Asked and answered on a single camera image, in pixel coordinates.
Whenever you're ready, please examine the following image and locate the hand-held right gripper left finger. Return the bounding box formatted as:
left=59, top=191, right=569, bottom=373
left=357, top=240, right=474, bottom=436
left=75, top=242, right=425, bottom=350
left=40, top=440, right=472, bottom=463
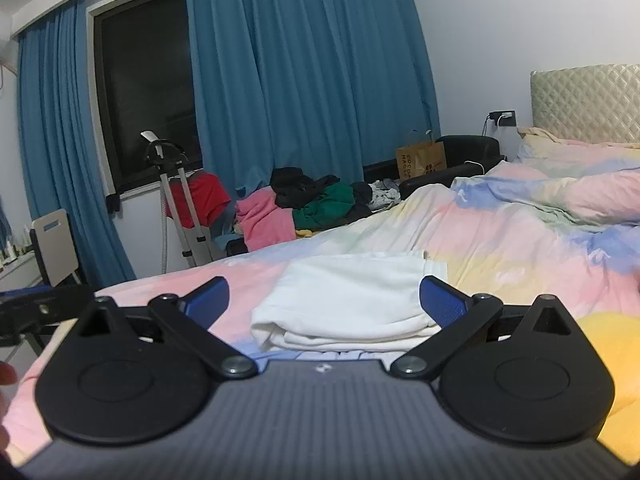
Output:
left=75, top=276, right=259, bottom=380

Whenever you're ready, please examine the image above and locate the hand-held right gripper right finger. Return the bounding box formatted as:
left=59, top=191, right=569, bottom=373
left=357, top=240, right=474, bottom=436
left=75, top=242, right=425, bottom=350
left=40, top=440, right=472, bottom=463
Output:
left=390, top=275, right=576, bottom=379

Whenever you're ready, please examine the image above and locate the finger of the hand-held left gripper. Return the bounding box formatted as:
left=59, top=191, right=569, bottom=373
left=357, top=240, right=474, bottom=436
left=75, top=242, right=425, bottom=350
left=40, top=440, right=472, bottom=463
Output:
left=0, top=287, right=96, bottom=348

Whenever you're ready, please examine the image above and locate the white shirt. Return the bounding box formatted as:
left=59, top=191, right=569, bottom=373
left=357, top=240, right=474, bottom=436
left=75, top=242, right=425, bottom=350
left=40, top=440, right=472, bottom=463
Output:
left=250, top=251, right=447, bottom=353

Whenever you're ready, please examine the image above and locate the person's left hand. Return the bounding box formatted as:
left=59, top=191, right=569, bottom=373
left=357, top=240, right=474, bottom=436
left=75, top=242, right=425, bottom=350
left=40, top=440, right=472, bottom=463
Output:
left=0, top=362, right=19, bottom=458

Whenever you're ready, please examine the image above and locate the white desk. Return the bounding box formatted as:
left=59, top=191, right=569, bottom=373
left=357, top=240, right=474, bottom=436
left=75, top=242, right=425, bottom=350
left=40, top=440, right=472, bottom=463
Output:
left=0, top=250, right=41, bottom=288

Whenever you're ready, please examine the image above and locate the beige backed chair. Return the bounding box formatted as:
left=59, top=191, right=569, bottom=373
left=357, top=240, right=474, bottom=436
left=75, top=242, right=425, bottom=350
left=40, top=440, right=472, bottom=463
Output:
left=30, top=208, right=86, bottom=351

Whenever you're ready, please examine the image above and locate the garment steamer stand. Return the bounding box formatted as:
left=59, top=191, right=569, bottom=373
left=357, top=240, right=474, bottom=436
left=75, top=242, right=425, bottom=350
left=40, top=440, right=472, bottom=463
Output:
left=140, top=130, right=211, bottom=268

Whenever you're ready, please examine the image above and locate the pastel patchwork blanket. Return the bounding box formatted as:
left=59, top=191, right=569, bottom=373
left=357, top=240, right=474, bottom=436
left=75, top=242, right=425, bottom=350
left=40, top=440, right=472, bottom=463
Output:
left=0, top=145, right=640, bottom=466

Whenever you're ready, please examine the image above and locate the pink garment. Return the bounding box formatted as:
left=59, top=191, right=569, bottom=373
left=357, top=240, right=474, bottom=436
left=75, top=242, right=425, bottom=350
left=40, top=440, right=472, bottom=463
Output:
left=235, top=187, right=298, bottom=251

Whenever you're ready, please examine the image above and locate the red garment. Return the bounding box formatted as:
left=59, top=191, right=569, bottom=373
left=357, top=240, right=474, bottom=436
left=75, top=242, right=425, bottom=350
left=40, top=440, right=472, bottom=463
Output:
left=167, top=172, right=233, bottom=228

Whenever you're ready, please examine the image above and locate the white patterned garment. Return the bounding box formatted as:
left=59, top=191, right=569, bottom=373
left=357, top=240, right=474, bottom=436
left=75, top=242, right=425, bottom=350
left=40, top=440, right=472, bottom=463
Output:
left=369, top=180, right=403, bottom=209

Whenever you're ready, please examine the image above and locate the dark navy garment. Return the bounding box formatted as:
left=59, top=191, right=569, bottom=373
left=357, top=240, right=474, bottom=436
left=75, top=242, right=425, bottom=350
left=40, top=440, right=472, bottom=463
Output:
left=345, top=181, right=373, bottom=223

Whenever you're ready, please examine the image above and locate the brown paper bag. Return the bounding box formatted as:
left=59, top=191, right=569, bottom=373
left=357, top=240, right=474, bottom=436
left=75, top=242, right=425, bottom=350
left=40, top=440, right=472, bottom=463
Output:
left=396, top=130, right=447, bottom=181

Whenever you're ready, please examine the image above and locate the black garment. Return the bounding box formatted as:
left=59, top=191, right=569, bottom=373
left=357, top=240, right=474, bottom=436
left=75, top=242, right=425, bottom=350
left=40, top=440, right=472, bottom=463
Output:
left=270, top=166, right=341, bottom=209

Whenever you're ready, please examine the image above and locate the green garment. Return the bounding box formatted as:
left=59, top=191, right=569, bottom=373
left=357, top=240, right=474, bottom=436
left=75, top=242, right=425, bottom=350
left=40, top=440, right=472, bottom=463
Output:
left=292, top=183, right=356, bottom=231

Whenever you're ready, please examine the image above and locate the black armchair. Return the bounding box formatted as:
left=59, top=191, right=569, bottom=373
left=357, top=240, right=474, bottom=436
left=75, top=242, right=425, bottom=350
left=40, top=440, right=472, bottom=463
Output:
left=362, top=135, right=506, bottom=201

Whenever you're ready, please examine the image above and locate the narrow blue curtain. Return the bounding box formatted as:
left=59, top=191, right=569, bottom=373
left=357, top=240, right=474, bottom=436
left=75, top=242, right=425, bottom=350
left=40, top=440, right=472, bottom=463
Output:
left=17, top=2, right=138, bottom=286

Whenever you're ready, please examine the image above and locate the yellow fleece cloth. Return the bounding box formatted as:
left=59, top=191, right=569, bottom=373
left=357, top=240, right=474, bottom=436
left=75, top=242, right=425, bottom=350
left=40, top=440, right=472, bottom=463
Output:
left=577, top=312, right=640, bottom=463

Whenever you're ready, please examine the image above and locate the cream pillow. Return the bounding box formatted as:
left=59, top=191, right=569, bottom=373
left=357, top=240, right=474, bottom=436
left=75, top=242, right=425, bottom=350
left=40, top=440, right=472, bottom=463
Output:
left=516, top=127, right=640, bottom=161

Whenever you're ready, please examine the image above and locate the dark window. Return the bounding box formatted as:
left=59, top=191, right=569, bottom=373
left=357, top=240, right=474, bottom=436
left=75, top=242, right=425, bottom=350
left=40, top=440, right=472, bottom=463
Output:
left=87, top=0, right=203, bottom=198

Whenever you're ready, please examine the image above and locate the beige quilted headboard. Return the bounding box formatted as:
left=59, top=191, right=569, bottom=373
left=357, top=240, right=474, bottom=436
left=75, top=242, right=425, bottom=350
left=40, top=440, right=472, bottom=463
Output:
left=530, top=64, right=640, bottom=146

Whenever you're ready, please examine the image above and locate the wide blue curtain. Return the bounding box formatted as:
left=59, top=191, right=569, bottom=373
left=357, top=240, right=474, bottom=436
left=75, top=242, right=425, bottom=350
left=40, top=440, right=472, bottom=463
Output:
left=182, top=0, right=443, bottom=201

